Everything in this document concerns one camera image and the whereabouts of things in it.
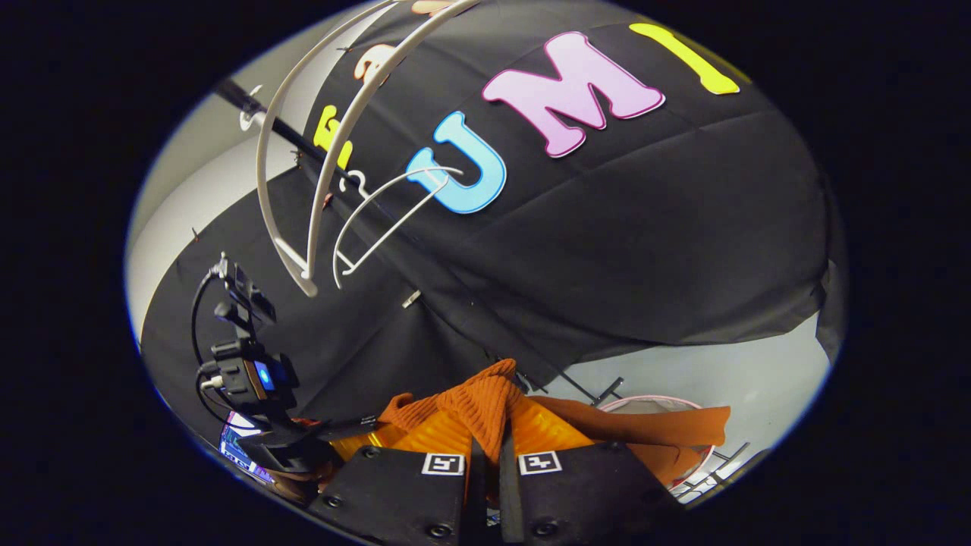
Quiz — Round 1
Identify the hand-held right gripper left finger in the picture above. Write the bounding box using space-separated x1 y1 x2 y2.
307 409 488 545

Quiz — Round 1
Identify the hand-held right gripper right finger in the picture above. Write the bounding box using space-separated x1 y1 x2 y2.
497 394 687 545

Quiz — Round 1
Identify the white laundry hamper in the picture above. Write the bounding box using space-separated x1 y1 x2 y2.
595 394 718 486

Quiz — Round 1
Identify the orange corduroy jacket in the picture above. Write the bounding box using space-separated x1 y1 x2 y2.
377 359 731 486

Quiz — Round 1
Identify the thick white plastic hanger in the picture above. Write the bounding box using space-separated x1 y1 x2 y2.
239 0 482 298

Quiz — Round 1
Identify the black clothes rack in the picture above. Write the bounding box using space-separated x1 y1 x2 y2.
212 78 768 503

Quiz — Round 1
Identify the black backdrop cloth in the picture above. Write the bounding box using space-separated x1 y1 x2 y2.
140 0 847 448

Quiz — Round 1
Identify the thin white wire hanger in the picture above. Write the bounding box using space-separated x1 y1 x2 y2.
332 165 465 289

